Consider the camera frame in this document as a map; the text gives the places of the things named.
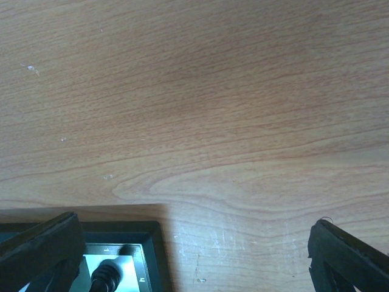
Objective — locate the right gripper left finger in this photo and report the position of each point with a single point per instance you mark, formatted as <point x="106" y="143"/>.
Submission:
<point x="41" y="256"/>

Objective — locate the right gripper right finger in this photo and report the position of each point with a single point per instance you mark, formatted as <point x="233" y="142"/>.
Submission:
<point x="342" y="262"/>

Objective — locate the black chess piece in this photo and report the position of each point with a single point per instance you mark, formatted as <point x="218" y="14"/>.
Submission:
<point x="106" y="277"/>

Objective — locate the black white chess board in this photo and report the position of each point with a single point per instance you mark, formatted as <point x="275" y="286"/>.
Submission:
<point x="138" y="248"/>

